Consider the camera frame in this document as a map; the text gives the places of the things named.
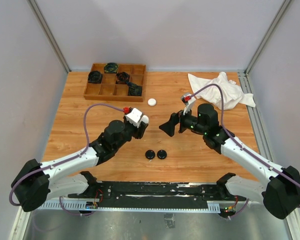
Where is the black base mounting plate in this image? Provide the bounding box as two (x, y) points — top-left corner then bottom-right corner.
(67, 181), (245, 204)

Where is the black earbud charging case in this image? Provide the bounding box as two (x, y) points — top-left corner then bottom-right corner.
(156, 149), (168, 160)

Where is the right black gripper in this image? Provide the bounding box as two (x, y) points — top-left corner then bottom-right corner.
(159, 103), (207, 137)

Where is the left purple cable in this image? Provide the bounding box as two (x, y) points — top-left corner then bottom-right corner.
(8, 103), (127, 217)

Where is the dark rolled fabric top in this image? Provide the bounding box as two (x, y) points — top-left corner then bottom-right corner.
(103, 62), (119, 74)

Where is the dark rolled fabric middle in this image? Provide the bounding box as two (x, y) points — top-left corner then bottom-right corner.
(115, 71), (130, 85)

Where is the dark rolled fabric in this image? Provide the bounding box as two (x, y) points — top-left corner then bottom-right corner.
(87, 70), (103, 84)
(127, 82), (143, 97)
(103, 62), (119, 74)
(115, 71), (130, 85)

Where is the dark rolled fabric far left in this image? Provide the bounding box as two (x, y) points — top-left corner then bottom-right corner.
(87, 70), (103, 84)

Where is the dark rolled fabric bottom right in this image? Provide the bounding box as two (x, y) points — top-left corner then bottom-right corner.
(127, 82), (143, 97)

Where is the white crumpled cloth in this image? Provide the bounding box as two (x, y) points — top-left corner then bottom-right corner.
(188, 72), (256, 110)

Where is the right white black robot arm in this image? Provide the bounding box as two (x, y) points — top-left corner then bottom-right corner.
(159, 103), (300, 220)

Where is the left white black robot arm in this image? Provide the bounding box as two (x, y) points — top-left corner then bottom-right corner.
(11, 120), (149, 212)

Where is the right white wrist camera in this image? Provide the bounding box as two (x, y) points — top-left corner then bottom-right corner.
(180, 92), (196, 115)

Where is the white slotted cable duct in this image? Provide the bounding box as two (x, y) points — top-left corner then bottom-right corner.
(40, 197), (221, 214)

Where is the purple cable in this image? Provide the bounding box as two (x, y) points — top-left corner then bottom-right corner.
(8, 103), (127, 217)
(189, 83), (300, 209)

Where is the wooden compartment tray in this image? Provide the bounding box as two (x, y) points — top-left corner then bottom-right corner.
(83, 62), (147, 102)

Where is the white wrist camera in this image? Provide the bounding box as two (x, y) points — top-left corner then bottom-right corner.
(180, 92), (196, 115)
(123, 107), (145, 127)

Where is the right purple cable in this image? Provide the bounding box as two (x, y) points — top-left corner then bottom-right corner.
(189, 83), (300, 209)

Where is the white round case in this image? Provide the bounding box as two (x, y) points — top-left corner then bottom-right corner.
(141, 115), (150, 124)
(147, 98), (157, 107)

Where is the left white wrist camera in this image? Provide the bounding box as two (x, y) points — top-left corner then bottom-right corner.
(123, 107), (145, 127)

